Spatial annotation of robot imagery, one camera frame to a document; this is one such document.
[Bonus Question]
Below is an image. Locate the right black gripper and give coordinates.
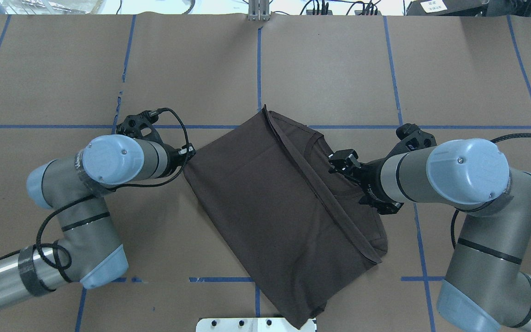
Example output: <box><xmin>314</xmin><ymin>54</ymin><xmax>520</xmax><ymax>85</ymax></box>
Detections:
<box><xmin>327</xmin><ymin>149</ymin><xmax>403</xmax><ymax>216</ymax></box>

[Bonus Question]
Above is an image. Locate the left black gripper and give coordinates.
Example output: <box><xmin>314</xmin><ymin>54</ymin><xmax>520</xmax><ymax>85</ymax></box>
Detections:
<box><xmin>166</xmin><ymin>144</ymin><xmax>196</xmax><ymax>176</ymax></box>

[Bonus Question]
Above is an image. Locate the brown t-shirt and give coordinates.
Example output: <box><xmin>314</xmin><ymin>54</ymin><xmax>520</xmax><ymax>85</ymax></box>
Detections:
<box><xmin>184</xmin><ymin>108</ymin><xmax>388</xmax><ymax>328</ymax></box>

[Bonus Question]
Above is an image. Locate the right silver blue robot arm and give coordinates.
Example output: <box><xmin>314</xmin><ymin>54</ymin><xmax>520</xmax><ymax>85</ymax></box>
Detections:
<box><xmin>327</xmin><ymin>138</ymin><xmax>531</xmax><ymax>332</ymax></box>

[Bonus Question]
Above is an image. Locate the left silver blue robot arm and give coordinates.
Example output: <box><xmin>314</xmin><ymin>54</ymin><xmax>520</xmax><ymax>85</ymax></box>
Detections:
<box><xmin>0</xmin><ymin>134</ymin><xmax>195</xmax><ymax>310</ymax></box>

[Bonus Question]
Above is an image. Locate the near black usb hub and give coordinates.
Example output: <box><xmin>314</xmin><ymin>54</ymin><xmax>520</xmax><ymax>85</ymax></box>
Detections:
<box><xmin>354</xmin><ymin>2</ymin><xmax>382</xmax><ymax>16</ymax></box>

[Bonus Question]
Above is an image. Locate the black usb hub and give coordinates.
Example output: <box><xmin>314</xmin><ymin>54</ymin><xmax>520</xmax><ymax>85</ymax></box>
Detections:
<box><xmin>301</xmin><ymin>0</ymin><xmax>332</xmax><ymax>16</ymax></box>
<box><xmin>354</xmin><ymin>2</ymin><xmax>382</xmax><ymax>16</ymax></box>

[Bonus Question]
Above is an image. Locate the far black usb hub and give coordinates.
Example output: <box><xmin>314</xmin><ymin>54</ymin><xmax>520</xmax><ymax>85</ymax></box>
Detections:
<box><xmin>301</xmin><ymin>0</ymin><xmax>332</xmax><ymax>16</ymax></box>

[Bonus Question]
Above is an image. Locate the clear plastic tray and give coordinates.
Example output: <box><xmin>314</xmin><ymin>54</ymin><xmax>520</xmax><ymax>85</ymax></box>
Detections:
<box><xmin>0</xmin><ymin>0</ymin><xmax>105</xmax><ymax>15</ymax></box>

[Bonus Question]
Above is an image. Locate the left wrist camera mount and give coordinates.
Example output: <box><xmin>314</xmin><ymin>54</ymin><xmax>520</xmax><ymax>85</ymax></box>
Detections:
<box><xmin>115</xmin><ymin>110</ymin><xmax>164</xmax><ymax>144</ymax></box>

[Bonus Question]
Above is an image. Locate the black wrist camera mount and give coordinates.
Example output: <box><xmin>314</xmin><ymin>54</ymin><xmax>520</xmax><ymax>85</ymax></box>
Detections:
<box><xmin>392</xmin><ymin>123</ymin><xmax>437</xmax><ymax>154</ymax></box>

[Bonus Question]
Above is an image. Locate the aluminium frame post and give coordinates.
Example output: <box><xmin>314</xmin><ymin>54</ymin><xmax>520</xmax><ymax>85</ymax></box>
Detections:
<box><xmin>245</xmin><ymin>0</ymin><xmax>271</xmax><ymax>22</ymax></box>

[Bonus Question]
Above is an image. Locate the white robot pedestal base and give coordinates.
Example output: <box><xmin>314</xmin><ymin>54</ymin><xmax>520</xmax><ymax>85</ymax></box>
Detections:
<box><xmin>195</xmin><ymin>317</ymin><xmax>318</xmax><ymax>332</ymax></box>

